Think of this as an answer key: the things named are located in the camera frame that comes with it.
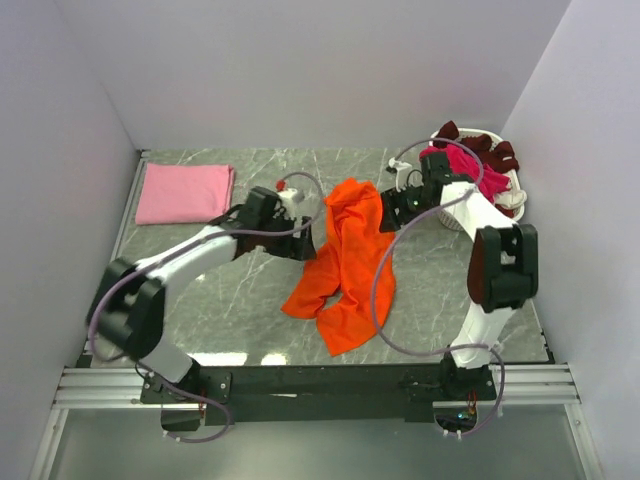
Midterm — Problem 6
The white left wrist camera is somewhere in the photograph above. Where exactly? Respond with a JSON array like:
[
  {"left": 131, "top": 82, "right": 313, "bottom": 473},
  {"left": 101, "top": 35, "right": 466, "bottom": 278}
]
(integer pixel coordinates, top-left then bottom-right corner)
[{"left": 276, "top": 180, "right": 305, "bottom": 217}]

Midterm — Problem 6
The dark red t shirt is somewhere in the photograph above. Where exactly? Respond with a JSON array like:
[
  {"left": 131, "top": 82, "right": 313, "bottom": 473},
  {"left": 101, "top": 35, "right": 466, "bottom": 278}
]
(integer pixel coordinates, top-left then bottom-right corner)
[{"left": 433, "top": 121, "right": 520, "bottom": 174}]

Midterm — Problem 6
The white laundry basket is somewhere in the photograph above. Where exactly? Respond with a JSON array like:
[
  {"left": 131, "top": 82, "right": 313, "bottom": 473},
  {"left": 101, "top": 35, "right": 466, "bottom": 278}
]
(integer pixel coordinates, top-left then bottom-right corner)
[{"left": 420, "top": 121, "right": 527, "bottom": 231}]

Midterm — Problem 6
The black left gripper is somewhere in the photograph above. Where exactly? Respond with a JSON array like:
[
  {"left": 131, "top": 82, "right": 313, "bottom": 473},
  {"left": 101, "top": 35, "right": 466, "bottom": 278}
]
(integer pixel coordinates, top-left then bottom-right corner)
[{"left": 258, "top": 212, "right": 317, "bottom": 261}]

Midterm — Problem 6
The orange t shirt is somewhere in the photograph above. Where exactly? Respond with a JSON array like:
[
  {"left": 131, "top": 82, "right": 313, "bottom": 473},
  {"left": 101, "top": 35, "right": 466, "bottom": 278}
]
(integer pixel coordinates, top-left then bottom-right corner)
[{"left": 281, "top": 178, "right": 396, "bottom": 356}]

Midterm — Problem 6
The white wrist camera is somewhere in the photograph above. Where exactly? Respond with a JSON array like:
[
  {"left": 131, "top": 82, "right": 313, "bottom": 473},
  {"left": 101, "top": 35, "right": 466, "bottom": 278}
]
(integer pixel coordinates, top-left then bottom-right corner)
[
  {"left": 276, "top": 180, "right": 305, "bottom": 217},
  {"left": 386, "top": 157, "right": 413, "bottom": 192}
]

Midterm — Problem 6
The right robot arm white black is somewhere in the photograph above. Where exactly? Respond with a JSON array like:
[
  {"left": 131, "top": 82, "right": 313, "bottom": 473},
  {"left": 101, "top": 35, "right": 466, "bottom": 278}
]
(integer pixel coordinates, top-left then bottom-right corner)
[{"left": 380, "top": 151, "right": 539, "bottom": 399}]

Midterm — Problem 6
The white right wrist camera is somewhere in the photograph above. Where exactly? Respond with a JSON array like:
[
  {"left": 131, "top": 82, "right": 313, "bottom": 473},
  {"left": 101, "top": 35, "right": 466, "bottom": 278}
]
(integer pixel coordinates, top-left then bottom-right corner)
[{"left": 386, "top": 157, "right": 413, "bottom": 192}]

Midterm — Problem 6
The aluminium frame rail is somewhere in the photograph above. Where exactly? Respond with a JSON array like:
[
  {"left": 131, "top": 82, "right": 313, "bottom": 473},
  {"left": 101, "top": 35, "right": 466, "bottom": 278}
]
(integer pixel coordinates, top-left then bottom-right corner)
[{"left": 52, "top": 364, "right": 581, "bottom": 410}]

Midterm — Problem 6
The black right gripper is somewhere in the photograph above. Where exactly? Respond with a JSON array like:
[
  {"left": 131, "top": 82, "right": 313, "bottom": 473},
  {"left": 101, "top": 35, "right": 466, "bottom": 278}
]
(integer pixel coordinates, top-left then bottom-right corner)
[{"left": 379, "top": 182, "right": 437, "bottom": 233}]

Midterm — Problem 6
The folded pink t shirt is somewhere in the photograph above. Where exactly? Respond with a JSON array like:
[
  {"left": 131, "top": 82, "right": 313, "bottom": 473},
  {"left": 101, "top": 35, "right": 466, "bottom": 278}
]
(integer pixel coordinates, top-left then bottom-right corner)
[{"left": 135, "top": 163, "right": 235, "bottom": 225}]

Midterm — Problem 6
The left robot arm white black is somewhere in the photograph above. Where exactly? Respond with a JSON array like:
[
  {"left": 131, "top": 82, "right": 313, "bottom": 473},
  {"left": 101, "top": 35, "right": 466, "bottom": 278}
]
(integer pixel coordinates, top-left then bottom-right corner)
[{"left": 87, "top": 184, "right": 315, "bottom": 402}]

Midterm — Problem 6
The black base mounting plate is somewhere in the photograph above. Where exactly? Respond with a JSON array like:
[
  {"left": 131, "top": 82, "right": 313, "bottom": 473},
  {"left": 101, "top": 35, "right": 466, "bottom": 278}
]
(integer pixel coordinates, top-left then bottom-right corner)
[{"left": 163, "top": 360, "right": 497, "bottom": 431}]

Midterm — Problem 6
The magenta t shirt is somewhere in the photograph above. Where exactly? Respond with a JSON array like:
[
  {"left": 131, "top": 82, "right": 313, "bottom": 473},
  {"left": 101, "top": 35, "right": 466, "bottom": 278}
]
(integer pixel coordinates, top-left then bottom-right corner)
[{"left": 419, "top": 144, "right": 511, "bottom": 203}]

